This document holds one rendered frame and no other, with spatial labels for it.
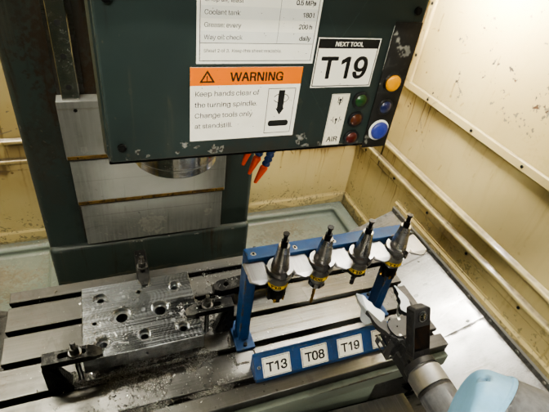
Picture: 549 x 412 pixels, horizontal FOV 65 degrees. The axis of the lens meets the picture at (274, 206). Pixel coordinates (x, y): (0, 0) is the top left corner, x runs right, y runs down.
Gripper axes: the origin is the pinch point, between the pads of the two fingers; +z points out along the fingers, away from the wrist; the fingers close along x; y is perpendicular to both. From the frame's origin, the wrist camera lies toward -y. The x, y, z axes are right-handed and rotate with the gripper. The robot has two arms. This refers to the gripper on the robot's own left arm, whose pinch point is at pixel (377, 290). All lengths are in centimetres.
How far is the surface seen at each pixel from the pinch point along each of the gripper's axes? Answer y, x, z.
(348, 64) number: -56, -23, 0
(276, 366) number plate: 25.7, -22.1, 0.7
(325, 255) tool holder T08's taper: -6.0, -11.6, 8.3
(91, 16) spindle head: -61, -56, 1
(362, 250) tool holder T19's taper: -5.3, -1.2, 8.5
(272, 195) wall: 52, 15, 101
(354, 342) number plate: 24.8, 1.7, 1.6
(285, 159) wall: 32, 19, 101
